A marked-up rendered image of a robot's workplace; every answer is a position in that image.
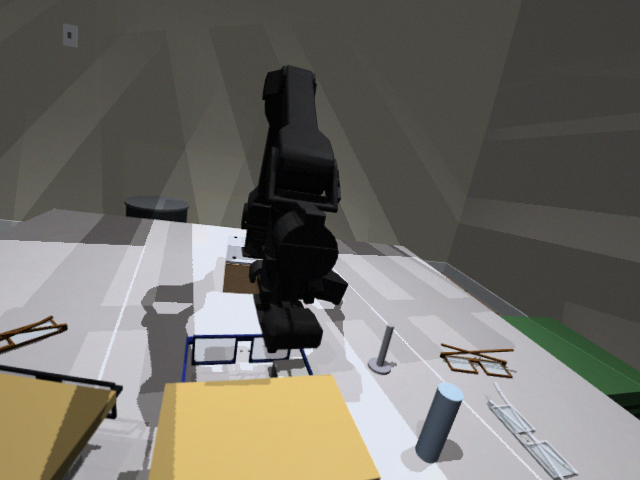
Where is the dark blue-grey cylinder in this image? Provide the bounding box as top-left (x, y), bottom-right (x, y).
top-left (415, 382), bottom-right (464, 464)

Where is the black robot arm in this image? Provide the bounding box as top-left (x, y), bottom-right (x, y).
top-left (241, 65), bottom-right (349, 305)

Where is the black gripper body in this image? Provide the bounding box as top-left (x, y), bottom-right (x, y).
top-left (249, 244), bottom-right (323, 350)

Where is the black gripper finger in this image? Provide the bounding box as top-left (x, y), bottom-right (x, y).
top-left (256, 311), bottom-right (277, 353)
top-left (253, 294), bottom-right (270, 311)

